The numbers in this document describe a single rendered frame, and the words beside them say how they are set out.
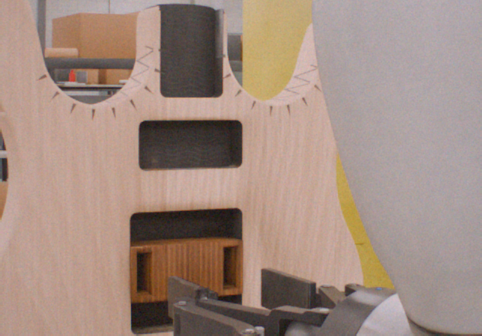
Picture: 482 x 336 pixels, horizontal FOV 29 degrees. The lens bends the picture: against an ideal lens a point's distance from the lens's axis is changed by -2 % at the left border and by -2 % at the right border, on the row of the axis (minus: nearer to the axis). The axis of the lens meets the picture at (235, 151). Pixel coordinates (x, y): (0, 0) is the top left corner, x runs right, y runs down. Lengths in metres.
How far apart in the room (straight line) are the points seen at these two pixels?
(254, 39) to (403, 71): 1.62
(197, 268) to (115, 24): 4.89
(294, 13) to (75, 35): 3.88
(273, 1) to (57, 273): 1.20
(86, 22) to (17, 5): 4.84
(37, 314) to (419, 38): 0.50
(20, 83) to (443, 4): 0.47
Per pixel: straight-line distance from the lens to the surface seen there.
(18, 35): 0.73
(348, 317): 0.52
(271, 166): 0.81
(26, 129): 0.73
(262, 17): 1.91
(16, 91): 0.73
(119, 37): 5.65
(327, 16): 0.34
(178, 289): 0.68
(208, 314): 0.59
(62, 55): 4.93
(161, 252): 0.77
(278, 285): 0.71
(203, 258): 0.79
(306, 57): 0.86
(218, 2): 4.36
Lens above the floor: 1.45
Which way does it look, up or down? 3 degrees down
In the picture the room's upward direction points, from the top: straight up
